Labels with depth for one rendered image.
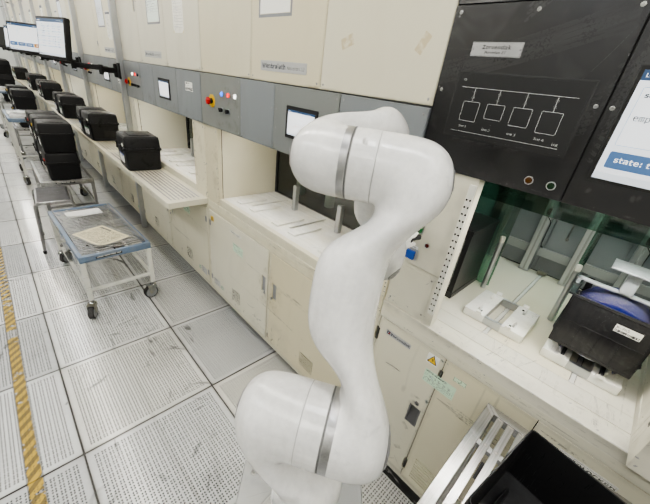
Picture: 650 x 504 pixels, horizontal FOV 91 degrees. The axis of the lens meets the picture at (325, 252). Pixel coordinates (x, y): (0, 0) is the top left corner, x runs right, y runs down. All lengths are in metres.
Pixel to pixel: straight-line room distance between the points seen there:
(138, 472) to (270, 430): 1.40
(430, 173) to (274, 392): 0.37
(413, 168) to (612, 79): 0.60
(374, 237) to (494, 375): 0.85
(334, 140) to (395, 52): 0.76
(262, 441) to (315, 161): 0.39
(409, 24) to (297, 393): 1.02
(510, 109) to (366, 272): 0.67
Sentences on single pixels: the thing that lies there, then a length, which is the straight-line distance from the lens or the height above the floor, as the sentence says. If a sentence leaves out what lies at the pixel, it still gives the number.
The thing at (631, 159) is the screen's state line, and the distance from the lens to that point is 0.94.
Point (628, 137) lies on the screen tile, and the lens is 0.94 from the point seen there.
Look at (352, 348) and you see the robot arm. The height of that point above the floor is 1.28.
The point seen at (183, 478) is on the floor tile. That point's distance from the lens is 1.81.
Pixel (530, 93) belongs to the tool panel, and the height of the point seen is 1.62.
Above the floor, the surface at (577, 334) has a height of 1.00.
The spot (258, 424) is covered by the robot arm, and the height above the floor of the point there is 1.16.
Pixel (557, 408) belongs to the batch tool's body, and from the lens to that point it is 1.18.
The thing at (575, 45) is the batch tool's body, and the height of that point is 1.72.
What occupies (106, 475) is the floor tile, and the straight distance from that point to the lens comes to 1.91.
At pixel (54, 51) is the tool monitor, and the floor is 1.56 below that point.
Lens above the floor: 1.58
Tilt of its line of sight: 27 degrees down
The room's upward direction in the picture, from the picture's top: 8 degrees clockwise
